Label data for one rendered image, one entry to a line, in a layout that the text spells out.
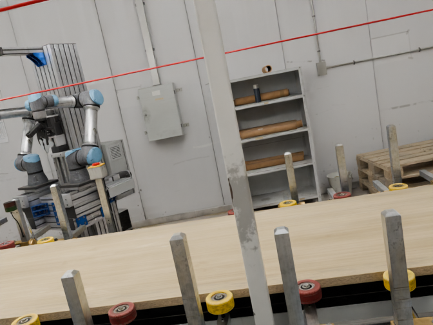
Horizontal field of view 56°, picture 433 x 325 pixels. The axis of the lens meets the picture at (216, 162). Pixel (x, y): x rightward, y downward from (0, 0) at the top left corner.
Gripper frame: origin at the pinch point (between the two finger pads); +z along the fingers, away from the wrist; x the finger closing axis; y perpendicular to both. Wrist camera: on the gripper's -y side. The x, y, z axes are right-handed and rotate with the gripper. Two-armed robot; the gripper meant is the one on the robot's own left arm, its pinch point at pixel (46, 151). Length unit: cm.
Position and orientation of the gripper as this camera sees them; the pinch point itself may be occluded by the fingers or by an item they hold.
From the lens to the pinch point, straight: 270.0
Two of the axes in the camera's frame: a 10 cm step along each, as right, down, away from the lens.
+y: 5.0, -2.5, 8.3
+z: 1.9, 9.7, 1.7
